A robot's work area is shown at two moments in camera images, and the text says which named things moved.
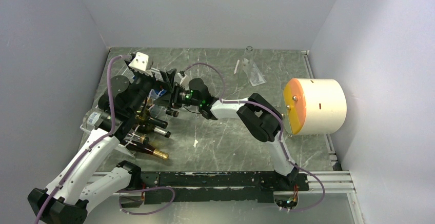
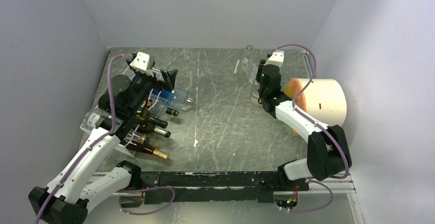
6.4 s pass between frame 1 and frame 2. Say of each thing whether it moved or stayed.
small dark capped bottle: stayed
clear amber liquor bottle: moved
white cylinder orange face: stayed
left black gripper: stayed
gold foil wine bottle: stayed
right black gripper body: moved
